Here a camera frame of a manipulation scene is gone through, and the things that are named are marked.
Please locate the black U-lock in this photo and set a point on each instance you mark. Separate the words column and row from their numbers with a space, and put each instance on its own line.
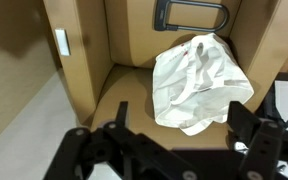
column 162, row 16

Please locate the brown leather armchair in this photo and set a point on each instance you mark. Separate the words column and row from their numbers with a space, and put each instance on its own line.
column 134, row 33

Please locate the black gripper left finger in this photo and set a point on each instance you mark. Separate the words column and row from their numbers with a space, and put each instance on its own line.
column 94, row 150

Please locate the black and white bag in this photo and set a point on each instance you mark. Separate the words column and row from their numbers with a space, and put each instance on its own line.
column 266, row 110

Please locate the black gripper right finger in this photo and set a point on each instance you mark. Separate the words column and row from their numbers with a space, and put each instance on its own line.
column 267, row 146

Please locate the white fabric tote bag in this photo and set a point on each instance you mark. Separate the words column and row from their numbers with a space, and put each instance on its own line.
column 190, row 100

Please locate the small gray rectangular block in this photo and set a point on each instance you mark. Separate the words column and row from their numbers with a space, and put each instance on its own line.
column 62, row 41

